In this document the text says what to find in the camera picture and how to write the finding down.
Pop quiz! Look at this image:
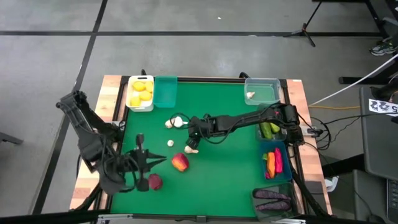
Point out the black floor stand base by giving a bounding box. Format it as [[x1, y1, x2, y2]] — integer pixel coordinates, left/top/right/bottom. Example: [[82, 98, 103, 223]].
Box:
[[338, 60, 398, 86]]

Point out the clear plastic bin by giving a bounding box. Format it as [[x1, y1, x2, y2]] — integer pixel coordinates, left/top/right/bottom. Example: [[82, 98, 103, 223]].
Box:
[[244, 77, 282, 106]]

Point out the blue plastic bin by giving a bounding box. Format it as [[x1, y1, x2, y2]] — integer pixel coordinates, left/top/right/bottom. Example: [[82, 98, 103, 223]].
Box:
[[257, 140, 293, 183]]

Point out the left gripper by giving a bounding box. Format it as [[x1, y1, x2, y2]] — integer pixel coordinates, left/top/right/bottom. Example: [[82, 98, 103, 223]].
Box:
[[124, 133, 168, 192]]

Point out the person's shoe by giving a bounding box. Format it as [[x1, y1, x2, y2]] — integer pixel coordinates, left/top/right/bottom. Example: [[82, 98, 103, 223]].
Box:
[[369, 42, 396, 57]]

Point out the green table mat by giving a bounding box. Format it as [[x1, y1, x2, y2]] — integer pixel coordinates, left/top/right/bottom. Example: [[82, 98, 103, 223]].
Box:
[[110, 79, 292, 218]]

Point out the black tripod stand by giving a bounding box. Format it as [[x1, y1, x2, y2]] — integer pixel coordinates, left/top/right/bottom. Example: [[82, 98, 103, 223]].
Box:
[[283, 0, 324, 48]]

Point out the white cable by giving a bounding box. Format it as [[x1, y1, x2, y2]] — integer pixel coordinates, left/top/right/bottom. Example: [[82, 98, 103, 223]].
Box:
[[309, 53, 398, 106]]

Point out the grey chair leg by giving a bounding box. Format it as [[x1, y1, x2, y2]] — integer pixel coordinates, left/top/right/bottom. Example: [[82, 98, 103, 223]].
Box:
[[0, 132, 24, 146]]

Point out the white crumpled bag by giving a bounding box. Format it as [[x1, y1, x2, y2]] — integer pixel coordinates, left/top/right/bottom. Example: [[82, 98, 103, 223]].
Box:
[[325, 175, 340, 193]]

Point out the red and yellow apple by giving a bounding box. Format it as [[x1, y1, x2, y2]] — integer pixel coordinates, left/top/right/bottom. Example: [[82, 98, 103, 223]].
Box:
[[171, 152, 190, 172]]

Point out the black cable sleeve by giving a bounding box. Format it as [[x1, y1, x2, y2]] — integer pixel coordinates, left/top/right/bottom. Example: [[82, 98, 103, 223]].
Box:
[[73, 183, 103, 212], [289, 169, 332, 218]]

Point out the white garlic bulb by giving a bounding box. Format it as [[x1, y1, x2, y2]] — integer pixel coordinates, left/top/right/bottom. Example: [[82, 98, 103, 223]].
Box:
[[172, 116, 189, 128]]

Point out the smoky dark plastic bin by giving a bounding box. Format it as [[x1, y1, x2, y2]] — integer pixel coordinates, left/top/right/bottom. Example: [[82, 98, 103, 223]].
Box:
[[251, 182, 300, 220]]

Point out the white printed tag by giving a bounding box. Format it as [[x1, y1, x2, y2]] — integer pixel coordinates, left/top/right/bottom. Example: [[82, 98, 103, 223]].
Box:
[[368, 98, 398, 117]]

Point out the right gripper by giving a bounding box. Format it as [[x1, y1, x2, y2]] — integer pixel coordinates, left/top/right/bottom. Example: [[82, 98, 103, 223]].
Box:
[[185, 113, 219, 150]]

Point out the yellow floor cable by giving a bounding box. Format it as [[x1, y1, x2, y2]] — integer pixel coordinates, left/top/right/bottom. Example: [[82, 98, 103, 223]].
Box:
[[307, 105, 360, 110]]

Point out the white plastic bin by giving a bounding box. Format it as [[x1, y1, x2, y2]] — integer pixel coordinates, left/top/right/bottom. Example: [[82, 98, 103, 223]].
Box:
[[125, 75, 155, 113]]

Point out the black frame bar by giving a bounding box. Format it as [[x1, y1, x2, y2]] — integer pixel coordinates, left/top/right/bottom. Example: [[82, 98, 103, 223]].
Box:
[[0, 208, 109, 224]]

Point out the dark grey desk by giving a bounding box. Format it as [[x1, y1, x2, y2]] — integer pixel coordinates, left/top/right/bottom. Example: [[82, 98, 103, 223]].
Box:
[[359, 86, 398, 181]]

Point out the dark red beet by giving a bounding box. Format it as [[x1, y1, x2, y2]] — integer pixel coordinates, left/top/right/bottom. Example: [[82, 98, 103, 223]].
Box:
[[148, 174, 164, 191]]

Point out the dark green cucumber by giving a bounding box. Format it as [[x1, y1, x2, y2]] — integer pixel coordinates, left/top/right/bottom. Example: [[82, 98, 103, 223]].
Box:
[[260, 122, 274, 140]]

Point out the teal plastic bin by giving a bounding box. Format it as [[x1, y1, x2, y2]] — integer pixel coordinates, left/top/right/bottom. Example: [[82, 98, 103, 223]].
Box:
[[152, 75, 178, 109]]

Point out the long red pepper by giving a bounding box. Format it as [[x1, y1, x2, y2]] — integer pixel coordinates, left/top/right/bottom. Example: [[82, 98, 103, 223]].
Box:
[[274, 147, 284, 174]]

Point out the green-tinted clear bin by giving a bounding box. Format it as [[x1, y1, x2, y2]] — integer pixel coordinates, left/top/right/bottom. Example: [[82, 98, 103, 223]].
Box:
[[256, 104, 287, 141]]

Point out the orange carrot with green top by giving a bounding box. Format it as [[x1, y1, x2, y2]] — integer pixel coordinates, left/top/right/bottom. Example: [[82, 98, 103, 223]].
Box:
[[262, 151, 276, 179]]

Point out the grey power strip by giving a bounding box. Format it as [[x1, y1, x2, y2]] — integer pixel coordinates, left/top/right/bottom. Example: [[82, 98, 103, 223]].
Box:
[[300, 126, 324, 137]]

